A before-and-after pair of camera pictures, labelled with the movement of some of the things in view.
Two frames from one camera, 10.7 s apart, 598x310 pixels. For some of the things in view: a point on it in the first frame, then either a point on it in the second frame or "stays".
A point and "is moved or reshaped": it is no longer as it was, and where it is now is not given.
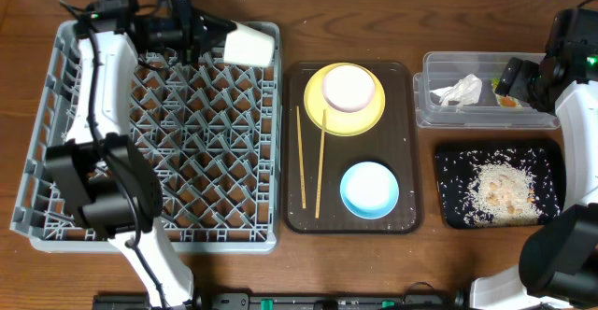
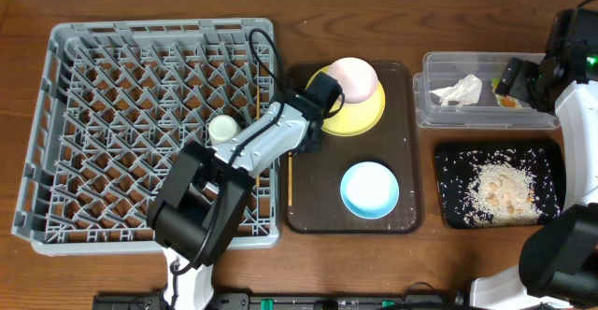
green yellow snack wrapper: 505,101 stays
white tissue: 465,91 stays
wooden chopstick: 301,153 to 258,117
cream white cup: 247,46 to 221,128
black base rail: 286,302 stays
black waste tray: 519,184 stays
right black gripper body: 525,82 stays
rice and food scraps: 499,187 stays
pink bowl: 348,89 is moved or reshaped
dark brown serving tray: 316,161 stays
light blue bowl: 369,190 stays
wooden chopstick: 321,163 to 290,178
